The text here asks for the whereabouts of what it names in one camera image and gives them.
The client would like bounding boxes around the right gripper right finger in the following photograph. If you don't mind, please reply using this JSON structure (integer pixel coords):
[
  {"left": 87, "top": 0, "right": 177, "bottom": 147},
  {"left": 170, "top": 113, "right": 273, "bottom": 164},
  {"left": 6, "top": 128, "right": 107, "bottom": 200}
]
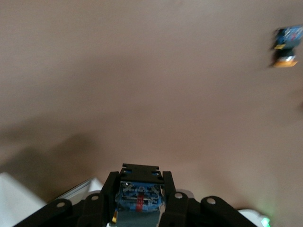
[{"left": 158, "top": 170, "right": 258, "bottom": 227}]

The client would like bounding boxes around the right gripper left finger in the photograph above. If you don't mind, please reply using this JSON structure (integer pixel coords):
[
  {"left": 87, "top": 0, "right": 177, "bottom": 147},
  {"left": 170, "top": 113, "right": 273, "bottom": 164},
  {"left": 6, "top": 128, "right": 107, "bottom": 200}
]
[{"left": 14, "top": 170, "right": 123, "bottom": 227}]

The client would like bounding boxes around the red cap push button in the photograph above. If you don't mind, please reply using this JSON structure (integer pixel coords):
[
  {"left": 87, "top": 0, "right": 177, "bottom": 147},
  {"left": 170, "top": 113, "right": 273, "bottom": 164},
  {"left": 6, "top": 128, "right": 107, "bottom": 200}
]
[{"left": 113, "top": 163, "right": 166, "bottom": 227}]

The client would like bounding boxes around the yellow cap push button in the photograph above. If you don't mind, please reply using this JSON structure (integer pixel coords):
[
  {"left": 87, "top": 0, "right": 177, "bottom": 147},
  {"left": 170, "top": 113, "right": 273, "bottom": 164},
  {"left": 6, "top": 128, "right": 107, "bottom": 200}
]
[{"left": 268, "top": 23, "right": 303, "bottom": 69}]

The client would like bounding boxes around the brown table cover sheet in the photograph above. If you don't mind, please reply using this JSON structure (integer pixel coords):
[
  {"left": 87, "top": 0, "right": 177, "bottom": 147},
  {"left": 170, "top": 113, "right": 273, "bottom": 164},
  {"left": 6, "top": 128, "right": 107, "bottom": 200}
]
[{"left": 0, "top": 0, "right": 303, "bottom": 227}]

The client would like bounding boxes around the white drawer cabinet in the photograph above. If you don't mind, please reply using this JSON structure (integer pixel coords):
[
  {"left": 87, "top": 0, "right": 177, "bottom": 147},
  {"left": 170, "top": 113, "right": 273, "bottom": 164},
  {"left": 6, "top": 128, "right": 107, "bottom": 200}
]
[{"left": 0, "top": 172, "right": 103, "bottom": 227}]

